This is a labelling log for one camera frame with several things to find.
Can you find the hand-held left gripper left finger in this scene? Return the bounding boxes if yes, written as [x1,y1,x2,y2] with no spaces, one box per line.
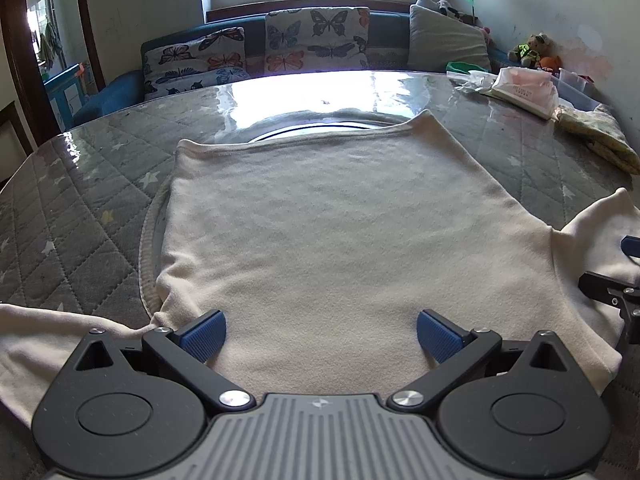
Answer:
[62,309,257,415]

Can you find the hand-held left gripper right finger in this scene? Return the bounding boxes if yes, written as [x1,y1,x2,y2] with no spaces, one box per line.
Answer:
[386,309,581,416]

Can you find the cream shirt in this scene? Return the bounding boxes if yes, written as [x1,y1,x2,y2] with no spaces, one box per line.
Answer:
[0,109,640,423]

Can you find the hanging clothes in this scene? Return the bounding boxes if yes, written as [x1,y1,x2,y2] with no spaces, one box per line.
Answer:
[37,22,63,68]

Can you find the yellow floral folded cloth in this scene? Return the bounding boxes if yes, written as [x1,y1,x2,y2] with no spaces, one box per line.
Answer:
[552,104,640,176]

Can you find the clear plastic storage box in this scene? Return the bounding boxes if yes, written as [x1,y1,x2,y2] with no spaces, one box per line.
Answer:
[550,67,601,111]

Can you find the pink and white plastic bag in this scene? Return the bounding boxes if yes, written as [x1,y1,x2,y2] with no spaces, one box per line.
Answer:
[490,66,560,121]

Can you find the brown teddy bear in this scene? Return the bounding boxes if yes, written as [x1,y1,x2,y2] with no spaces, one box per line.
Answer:
[507,32,551,67]

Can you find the crumpled clear plastic bag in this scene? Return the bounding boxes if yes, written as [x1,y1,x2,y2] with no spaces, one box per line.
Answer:
[446,70,501,95]

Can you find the round black hotplate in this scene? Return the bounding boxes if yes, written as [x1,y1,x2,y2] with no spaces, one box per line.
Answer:
[247,117,401,143]

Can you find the blue sofa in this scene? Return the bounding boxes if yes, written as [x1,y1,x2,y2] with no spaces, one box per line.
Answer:
[72,7,511,128]

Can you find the blue cabinet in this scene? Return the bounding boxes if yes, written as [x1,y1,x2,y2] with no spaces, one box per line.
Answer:
[42,62,96,131]

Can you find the grey pillow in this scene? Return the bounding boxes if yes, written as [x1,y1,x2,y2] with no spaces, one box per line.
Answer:
[407,4,492,72]

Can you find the black and white plush toy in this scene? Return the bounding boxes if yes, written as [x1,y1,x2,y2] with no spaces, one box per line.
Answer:
[417,0,476,23]

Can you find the large butterfly print cushion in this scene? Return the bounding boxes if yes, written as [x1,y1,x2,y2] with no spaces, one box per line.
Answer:
[264,6,372,73]

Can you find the wooden door frame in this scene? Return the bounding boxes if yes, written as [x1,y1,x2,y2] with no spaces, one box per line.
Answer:
[0,0,106,156]

